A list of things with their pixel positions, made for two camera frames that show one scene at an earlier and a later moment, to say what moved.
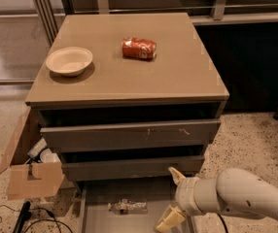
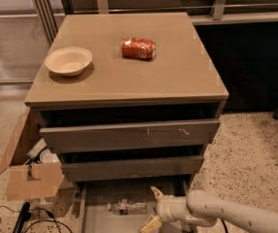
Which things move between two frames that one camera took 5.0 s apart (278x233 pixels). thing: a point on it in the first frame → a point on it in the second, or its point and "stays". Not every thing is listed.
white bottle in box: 41,145 stays
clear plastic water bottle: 127,207 stays
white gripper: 185,194 → 163,207
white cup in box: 47,156 stays
